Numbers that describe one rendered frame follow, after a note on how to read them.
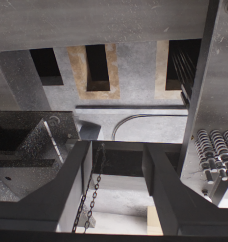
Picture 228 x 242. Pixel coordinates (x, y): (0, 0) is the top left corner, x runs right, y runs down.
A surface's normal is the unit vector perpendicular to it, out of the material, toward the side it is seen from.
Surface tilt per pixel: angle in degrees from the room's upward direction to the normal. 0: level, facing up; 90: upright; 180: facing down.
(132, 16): 0
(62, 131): 0
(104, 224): 90
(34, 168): 0
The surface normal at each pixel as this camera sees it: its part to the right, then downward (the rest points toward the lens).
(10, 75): 0.98, 0.02
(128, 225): -0.10, -0.78
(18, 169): -0.15, 0.62
